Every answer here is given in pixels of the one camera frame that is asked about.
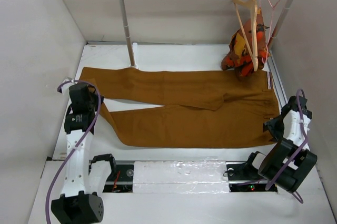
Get orange patterned garment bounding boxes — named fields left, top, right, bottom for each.
left=221, top=7, right=269, bottom=78

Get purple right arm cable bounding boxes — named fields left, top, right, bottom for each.
left=236, top=88, right=310, bottom=204

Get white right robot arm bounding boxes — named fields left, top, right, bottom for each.
left=241, top=94, right=318, bottom=194

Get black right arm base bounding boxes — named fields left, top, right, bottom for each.
left=223, top=151, right=277, bottom=192

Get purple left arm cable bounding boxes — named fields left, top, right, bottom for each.
left=45, top=79, right=102, bottom=224

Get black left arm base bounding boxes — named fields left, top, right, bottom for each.
left=103, top=161, right=134, bottom=193

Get brown trousers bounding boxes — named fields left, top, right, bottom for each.
left=80, top=67, right=280, bottom=148

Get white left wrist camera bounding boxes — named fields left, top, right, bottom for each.
left=57, top=78, right=76, bottom=95

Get pink wire hanger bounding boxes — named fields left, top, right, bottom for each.
left=262, top=0, right=281, bottom=64

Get wooden clothes hanger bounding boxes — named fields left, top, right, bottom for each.
left=232, top=0, right=262, bottom=72

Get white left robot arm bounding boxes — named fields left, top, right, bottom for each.
left=45, top=79, right=117, bottom=223

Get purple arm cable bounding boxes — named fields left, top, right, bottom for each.
left=45, top=79, right=102, bottom=224
left=236, top=88, right=310, bottom=204

